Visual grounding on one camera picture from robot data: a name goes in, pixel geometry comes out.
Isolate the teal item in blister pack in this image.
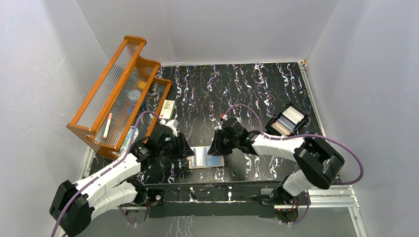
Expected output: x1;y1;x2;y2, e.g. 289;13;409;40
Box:
119;126;139;156

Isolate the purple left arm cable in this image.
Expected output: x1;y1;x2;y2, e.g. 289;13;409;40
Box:
50;111;169;237

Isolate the beige leather card holder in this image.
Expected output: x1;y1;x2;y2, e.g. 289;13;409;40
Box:
187;146;225;169

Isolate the orange wooden shelf rack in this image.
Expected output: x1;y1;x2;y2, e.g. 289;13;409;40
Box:
67;36;172;160

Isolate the yellow item on shelf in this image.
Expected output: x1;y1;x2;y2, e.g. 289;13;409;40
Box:
137;81;147;89

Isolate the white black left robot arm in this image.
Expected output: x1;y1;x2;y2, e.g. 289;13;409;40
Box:
49;124;195;237

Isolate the silver card with black stripe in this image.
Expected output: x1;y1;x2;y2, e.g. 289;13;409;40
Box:
189;146;210;168

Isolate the cream box with red label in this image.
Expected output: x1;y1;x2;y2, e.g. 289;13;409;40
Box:
159;100;175;120

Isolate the white marker pen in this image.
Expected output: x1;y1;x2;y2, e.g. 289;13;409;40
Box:
103;113;113;140

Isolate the black card storage box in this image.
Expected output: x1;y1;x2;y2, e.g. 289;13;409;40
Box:
265;103;308;137

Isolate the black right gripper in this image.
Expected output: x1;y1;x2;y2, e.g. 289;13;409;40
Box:
208;129;239;156

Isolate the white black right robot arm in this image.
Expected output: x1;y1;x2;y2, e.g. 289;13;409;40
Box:
208;118;345;204

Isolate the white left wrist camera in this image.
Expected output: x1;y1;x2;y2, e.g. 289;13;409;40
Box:
165;119;178;136

